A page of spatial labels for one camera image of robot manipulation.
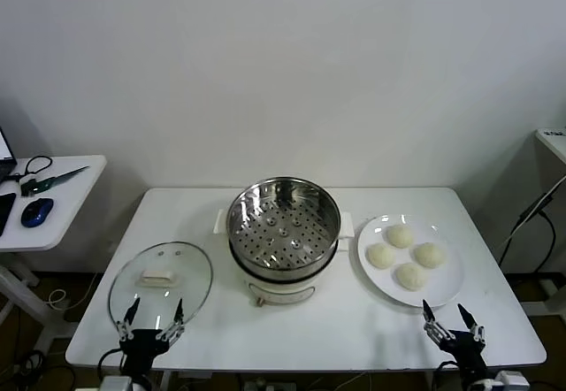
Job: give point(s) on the oval glass lid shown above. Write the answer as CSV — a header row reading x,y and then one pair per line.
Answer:
x,y
185,267

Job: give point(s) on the laptop computer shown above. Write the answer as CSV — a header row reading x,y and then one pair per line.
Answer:
x,y
3,147

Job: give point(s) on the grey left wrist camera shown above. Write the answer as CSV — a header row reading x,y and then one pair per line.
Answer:
x,y
116,384

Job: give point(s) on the white side desk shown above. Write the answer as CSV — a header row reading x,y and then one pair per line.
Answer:
x,y
66,214

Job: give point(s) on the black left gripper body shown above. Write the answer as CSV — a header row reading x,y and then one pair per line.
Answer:
x,y
141,341

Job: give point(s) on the blue computer mouse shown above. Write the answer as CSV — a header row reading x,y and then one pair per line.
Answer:
x,y
36,212

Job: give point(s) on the white floor power strip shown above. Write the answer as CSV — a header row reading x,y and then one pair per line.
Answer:
x,y
258,383

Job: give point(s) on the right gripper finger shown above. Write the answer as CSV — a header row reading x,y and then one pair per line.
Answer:
x,y
435,327
476,332

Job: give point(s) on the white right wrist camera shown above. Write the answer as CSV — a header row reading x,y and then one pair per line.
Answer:
x,y
513,381

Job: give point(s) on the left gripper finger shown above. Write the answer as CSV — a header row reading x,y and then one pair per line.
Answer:
x,y
176,327
124,327

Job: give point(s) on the black phone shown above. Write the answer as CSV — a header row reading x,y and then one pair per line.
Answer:
x,y
5,212

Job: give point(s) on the white round plate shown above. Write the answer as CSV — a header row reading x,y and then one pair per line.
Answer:
x,y
376,285

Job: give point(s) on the white steamed baozi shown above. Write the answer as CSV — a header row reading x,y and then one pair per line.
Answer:
x,y
428,255
380,256
411,276
400,236

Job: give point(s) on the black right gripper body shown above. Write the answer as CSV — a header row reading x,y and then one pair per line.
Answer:
x,y
466,351

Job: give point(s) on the perforated steel steamer basket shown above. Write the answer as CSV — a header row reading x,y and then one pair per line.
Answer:
x,y
305,260

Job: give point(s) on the white desk with label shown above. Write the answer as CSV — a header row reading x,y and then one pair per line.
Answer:
x,y
552,143

